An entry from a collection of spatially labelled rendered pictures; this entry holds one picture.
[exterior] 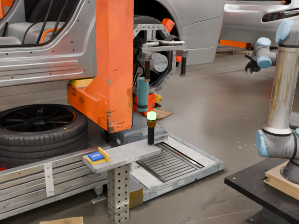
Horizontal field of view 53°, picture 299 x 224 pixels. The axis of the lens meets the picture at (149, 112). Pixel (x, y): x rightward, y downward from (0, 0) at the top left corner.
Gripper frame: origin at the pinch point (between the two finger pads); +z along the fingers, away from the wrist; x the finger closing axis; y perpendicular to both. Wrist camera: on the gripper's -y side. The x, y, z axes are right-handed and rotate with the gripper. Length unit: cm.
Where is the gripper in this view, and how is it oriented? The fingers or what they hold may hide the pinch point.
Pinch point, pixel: (247, 73)
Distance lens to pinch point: 253.4
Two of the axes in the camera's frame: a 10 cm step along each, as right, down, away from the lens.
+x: 9.4, -2.8, 2.0
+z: -0.2, 5.4, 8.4
